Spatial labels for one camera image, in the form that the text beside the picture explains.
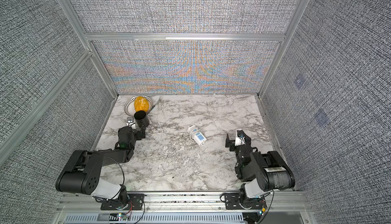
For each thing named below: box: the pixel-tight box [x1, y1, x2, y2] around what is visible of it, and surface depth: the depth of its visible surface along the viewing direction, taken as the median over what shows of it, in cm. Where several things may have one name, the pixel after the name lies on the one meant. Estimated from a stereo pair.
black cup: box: [133, 110, 150, 128], surface depth 99 cm
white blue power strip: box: [187, 125, 207, 146], surface depth 94 cm
